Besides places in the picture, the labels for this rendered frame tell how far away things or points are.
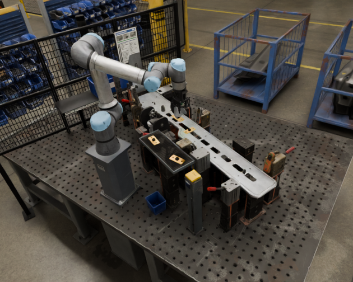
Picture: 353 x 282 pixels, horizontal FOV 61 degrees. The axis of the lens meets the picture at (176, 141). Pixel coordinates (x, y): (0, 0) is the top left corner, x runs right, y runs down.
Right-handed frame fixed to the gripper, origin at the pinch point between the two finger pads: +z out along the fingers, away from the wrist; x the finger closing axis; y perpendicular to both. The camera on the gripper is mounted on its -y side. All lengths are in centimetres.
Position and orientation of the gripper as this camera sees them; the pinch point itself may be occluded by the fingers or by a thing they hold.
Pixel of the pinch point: (177, 115)
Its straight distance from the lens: 176.8
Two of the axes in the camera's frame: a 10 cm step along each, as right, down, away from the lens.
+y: 6.2, 4.8, -6.2
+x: 7.8, -4.2, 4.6
